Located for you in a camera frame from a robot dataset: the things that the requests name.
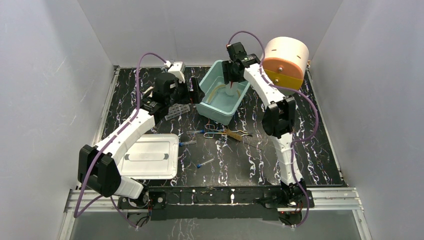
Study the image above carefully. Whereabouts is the round orange yellow drawer cabinet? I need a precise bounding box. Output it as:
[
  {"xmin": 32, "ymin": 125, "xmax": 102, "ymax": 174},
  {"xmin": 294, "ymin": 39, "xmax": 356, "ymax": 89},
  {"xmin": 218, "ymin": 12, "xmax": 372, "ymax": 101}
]
[{"xmin": 262, "ymin": 36, "xmax": 309, "ymax": 90}]

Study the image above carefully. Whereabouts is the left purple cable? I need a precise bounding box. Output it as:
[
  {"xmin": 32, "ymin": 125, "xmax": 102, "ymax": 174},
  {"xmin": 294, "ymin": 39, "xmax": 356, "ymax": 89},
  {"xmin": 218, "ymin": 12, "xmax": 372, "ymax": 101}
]
[{"xmin": 72, "ymin": 52, "xmax": 170, "ymax": 220}]

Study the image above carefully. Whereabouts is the light teal plastic bin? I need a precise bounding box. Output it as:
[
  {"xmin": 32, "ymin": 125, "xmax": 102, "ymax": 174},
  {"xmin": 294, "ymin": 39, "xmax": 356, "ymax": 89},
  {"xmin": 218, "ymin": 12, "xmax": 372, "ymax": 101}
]
[{"xmin": 196, "ymin": 60, "xmax": 251, "ymax": 125}]

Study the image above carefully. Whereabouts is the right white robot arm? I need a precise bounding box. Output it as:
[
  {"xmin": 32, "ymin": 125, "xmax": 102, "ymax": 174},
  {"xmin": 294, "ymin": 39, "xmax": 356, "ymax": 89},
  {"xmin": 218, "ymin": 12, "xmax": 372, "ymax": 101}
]
[{"xmin": 222, "ymin": 42, "xmax": 312, "ymax": 210}]

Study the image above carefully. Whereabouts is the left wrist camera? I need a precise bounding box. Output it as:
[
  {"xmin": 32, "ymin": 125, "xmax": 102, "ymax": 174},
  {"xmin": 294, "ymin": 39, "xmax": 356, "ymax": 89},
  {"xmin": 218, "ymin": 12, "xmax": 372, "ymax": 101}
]
[{"xmin": 167, "ymin": 61, "xmax": 185, "ymax": 84}]

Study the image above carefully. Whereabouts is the brown test tube brush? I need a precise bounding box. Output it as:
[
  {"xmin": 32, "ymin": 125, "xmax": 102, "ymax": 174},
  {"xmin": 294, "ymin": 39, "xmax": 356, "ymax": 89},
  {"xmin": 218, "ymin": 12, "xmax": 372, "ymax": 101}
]
[{"xmin": 204, "ymin": 128, "xmax": 264, "ymax": 150}]

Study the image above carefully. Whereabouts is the blue-cap test tube lower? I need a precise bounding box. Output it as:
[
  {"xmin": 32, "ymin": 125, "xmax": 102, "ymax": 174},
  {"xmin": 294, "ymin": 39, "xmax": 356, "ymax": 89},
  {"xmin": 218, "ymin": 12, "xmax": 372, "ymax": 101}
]
[{"xmin": 196, "ymin": 159, "xmax": 215, "ymax": 169}]

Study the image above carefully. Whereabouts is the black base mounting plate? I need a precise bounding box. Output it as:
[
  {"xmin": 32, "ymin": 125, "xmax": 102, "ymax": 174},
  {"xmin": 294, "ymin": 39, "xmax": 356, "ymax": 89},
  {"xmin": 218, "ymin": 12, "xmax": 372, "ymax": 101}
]
[{"xmin": 145, "ymin": 187, "xmax": 304, "ymax": 222}]

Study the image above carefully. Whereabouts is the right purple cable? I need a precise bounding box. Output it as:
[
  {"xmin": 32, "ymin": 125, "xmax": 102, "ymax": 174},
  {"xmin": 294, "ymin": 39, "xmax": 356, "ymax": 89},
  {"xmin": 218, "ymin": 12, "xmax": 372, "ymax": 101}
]
[{"xmin": 227, "ymin": 31, "xmax": 320, "ymax": 229}]

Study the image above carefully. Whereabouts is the white bin lid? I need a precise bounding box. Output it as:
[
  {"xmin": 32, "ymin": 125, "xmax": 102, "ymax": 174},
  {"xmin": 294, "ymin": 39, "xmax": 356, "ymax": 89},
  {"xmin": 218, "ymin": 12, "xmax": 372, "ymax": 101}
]
[{"xmin": 118, "ymin": 133, "xmax": 180, "ymax": 180}]

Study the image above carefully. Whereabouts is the purple cable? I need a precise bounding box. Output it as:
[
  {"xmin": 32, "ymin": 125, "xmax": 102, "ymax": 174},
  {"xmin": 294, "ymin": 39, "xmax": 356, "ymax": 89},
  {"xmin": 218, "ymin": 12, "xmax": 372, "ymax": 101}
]
[
  {"xmin": 72, "ymin": 52, "xmax": 170, "ymax": 220},
  {"xmin": 227, "ymin": 31, "xmax": 320, "ymax": 229}
]

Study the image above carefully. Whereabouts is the aluminium frame rail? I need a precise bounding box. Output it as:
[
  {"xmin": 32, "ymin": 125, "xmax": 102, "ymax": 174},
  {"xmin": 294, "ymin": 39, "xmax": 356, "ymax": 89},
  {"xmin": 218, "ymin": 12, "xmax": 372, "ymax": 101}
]
[{"xmin": 57, "ymin": 187, "xmax": 372, "ymax": 240}]

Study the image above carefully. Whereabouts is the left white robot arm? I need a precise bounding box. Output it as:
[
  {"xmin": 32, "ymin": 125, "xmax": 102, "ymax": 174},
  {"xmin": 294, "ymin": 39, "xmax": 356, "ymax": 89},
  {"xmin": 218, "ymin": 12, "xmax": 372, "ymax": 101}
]
[{"xmin": 74, "ymin": 72, "xmax": 205, "ymax": 217}]

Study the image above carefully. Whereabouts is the red-cap wash bottle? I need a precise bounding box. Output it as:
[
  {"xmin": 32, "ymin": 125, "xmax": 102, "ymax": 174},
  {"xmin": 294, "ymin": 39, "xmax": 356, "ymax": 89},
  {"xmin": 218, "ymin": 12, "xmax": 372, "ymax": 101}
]
[{"xmin": 223, "ymin": 81, "xmax": 240, "ymax": 100}]

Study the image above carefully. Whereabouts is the clear test tube rack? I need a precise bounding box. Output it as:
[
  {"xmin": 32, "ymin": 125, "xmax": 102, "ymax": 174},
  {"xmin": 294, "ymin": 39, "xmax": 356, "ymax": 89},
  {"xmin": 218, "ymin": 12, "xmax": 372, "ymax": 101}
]
[{"xmin": 164, "ymin": 104, "xmax": 190, "ymax": 121}]

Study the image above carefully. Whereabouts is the blue-cap test tube middle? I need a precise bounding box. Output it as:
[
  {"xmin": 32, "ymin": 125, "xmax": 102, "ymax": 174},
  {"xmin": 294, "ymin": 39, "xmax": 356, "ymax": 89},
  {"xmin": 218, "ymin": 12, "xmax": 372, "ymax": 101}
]
[{"xmin": 178, "ymin": 140, "xmax": 197, "ymax": 146}]

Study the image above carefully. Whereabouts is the tan rubber tubing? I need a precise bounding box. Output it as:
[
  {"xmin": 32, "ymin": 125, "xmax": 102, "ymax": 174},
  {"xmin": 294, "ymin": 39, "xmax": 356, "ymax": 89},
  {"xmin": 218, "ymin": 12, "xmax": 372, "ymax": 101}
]
[{"xmin": 206, "ymin": 84, "xmax": 226, "ymax": 104}]

